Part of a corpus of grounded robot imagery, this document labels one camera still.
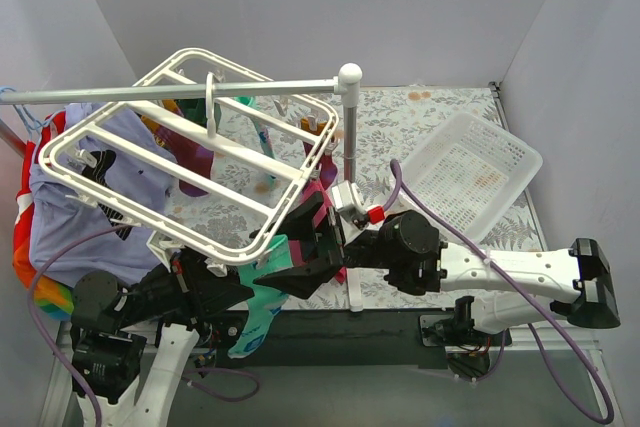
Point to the dark green sock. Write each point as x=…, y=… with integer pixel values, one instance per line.
x=194, y=110

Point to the pink sock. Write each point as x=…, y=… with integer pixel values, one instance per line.
x=327, y=172

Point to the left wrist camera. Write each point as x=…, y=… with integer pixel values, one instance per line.
x=163, y=247

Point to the white plastic basket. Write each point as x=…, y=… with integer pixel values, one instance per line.
x=469, y=171

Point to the white sock drying hanger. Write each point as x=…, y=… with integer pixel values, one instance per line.
x=175, y=177

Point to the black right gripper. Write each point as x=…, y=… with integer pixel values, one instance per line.
x=335, y=242

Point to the magenta purple sock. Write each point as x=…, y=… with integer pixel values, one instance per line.
x=187, y=153

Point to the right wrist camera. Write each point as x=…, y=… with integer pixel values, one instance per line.
x=349, y=203

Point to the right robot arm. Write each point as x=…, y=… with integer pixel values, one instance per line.
x=505, y=288

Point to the teal patterned sock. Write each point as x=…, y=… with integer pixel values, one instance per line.
x=266, y=302

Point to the grey clothes rack stand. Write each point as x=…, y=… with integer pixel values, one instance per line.
x=350, y=147

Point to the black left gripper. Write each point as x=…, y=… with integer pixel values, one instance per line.
x=185, y=285

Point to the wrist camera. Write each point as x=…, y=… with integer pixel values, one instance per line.
x=163, y=247
x=349, y=203

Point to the lavender shirt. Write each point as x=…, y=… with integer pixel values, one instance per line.
x=84, y=198

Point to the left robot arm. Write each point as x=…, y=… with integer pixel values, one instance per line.
x=131, y=343

